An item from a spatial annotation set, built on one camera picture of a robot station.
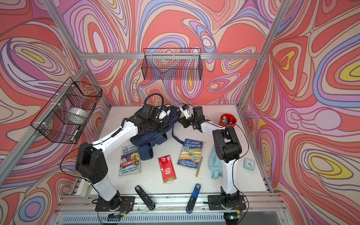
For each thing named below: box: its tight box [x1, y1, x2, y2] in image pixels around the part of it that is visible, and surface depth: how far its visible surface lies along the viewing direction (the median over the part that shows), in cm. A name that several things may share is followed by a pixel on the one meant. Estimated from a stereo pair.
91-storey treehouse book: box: [176, 138, 204, 170], surface depth 91 cm
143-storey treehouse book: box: [118, 144, 141, 177], surface depth 88 cm
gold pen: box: [195, 156, 203, 178], surface depth 86 cm
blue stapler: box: [185, 183, 202, 215], surface depth 75 cm
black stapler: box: [135, 184, 156, 211], surface depth 75 cm
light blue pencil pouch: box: [208, 144, 223, 180], surface depth 85 cm
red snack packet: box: [157, 154, 177, 185], surface depth 86 cm
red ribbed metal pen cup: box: [218, 113, 237, 128], surface depth 98 cm
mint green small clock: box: [242, 157, 256, 172], surface depth 86 cm
